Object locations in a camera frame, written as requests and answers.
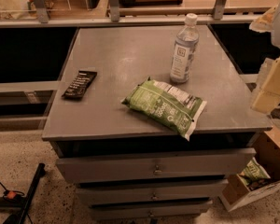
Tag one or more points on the middle grey drawer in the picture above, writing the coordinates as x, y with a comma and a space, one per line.
152, 192

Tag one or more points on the grey drawer cabinet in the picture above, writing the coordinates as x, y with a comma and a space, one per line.
137, 145

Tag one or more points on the black snack bar wrapper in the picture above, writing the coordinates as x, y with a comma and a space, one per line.
79, 85

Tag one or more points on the cardboard box on floor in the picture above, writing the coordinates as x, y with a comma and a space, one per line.
237, 194

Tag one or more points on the black stand leg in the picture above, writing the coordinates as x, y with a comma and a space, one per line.
26, 201

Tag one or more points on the grey drawer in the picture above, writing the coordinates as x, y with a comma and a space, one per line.
155, 165
151, 210
152, 192

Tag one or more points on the top grey drawer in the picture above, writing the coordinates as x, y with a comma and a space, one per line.
155, 165

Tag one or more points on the clear blue plastic water bottle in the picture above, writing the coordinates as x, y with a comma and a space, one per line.
186, 42

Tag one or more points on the grey metal shelf rail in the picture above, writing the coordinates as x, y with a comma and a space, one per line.
63, 13

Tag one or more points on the green snack chip bag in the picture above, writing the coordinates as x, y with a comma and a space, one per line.
167, 104

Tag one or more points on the green snack bag in box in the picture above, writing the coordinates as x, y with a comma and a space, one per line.
254, 176

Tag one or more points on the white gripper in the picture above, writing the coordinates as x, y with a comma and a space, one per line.
268, 99

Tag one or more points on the bottom grey drawer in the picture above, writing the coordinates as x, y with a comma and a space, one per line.
151, 210

